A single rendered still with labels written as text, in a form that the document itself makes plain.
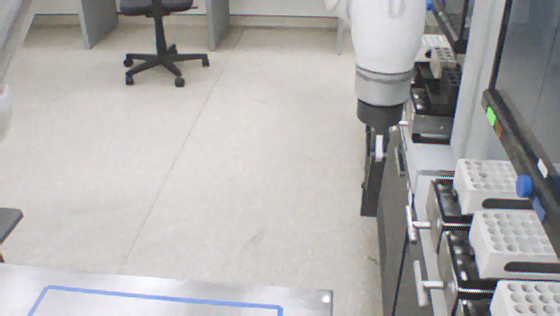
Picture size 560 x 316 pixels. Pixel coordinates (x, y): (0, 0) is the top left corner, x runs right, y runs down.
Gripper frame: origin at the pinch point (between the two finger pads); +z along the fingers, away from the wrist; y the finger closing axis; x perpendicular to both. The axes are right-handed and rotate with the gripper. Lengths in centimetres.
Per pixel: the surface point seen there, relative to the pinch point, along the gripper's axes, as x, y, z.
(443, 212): -12.4, -4.4, -1.2
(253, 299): 17.2, -27.4, -1.8
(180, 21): 140, 350, 78
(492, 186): -20.0, -3.5, -6.5
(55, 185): 134, 106, 81
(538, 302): -19.9, -29.4, -6.5
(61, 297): 44, -30, -2
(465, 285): -13.2, -21.1, -0.6
